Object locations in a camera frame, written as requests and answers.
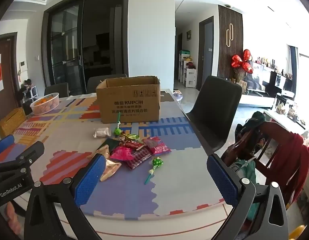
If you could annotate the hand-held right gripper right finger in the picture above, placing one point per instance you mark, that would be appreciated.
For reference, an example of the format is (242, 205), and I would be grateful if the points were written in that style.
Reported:
(222, 180)

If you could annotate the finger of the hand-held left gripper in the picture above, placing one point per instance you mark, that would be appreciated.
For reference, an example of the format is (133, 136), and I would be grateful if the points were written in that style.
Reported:
(4, 143)
(32, 152)

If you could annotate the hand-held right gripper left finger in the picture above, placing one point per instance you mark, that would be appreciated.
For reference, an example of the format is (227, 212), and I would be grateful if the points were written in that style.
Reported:
(90, 177)

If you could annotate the beige snack packet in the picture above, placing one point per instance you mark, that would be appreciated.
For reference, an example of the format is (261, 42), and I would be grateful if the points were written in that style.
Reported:
(103, 152)
(112, 168)

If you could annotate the magenta snack packet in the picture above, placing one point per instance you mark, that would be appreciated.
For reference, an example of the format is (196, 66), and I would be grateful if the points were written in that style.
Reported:
(122, 153)

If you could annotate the dark green snack packet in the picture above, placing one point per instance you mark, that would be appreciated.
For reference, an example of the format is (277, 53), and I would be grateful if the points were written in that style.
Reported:
(111, 143)

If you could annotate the white snack packet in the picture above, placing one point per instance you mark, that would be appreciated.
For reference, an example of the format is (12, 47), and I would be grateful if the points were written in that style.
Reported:
(102, 132)

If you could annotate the red candy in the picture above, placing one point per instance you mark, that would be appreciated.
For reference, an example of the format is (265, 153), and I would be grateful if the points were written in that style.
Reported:
(129, 144)

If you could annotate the dark red checked snack packet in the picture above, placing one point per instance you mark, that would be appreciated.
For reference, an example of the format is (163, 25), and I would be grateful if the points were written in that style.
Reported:
(138, 158)

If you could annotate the green lollipop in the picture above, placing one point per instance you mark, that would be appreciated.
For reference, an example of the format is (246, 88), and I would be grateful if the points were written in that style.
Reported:
(117, 131)
(157, 162)

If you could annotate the pink snack packet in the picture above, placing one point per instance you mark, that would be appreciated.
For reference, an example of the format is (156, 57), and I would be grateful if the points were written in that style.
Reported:
(157, 145)

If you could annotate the brown cardboard box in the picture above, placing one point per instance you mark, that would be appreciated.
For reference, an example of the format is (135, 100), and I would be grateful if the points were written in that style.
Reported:
(129, 105)

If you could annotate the yellow woven box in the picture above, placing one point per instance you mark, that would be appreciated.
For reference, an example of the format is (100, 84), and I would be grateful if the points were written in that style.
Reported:
(10, 122)

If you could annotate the teal garment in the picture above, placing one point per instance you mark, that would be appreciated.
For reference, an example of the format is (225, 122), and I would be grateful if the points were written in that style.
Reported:
(245, 171)

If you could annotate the small dark container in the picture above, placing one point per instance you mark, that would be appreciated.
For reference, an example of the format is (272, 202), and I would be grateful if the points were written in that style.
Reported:
(27, 108)

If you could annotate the pink plastic basket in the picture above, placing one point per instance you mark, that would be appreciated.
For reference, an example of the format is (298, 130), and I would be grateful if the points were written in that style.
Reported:
(45, 107)

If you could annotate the pile of oranges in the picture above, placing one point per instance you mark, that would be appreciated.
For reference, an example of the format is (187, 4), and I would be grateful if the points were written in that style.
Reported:
(43, 100)

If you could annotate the white small stool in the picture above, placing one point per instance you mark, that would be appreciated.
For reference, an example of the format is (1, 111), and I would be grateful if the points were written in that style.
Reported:
(34, 91)

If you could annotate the brown wooden chair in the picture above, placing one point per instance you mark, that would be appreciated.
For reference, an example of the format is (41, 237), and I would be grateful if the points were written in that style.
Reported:
(265, 135)

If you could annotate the brown entrance door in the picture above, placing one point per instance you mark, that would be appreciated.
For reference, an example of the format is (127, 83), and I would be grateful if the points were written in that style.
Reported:
(9, 80)

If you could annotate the dark green garment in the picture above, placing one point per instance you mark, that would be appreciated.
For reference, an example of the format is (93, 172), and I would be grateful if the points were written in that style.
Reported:
(254, 120)

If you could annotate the red garment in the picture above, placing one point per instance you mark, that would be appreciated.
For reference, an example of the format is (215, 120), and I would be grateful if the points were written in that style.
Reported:
(292, 155)

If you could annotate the side table with patterned cloth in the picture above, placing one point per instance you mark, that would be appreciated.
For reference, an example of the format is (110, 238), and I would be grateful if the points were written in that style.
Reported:
(282, 120)

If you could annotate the white low cabinet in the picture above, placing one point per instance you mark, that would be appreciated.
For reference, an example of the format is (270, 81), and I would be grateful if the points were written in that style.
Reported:
(257, 101)

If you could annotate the clear plastic bin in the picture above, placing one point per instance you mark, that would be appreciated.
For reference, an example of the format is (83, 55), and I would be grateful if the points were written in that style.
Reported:
(178, 95)

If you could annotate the brown cardboard sheet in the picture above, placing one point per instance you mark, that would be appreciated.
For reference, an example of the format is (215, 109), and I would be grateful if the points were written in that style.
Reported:
(167, 96)

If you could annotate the white storage shelf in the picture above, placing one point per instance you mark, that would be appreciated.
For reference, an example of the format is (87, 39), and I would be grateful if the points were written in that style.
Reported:
(189, 77)

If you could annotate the black glass sliding door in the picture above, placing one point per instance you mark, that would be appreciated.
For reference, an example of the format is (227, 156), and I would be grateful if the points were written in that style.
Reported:
(67, 50)

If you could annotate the television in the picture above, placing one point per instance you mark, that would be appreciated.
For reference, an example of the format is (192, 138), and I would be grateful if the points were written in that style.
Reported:
(259, 77)

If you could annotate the black piano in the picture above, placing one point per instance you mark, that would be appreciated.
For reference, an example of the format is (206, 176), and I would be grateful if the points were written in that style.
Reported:
(282, 82)

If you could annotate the grey hallway door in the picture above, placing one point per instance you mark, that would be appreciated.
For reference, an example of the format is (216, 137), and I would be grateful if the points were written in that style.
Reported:
(207, 52)

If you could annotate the white wall intercom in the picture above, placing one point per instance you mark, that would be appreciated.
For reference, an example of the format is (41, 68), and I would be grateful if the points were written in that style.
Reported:
(23, 66)

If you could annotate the gold wall ornament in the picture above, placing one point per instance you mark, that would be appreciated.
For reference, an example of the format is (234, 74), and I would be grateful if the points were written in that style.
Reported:
(229, 35)

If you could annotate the small framed wall picture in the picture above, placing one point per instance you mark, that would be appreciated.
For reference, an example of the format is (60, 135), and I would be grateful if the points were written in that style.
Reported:
(188, 35)

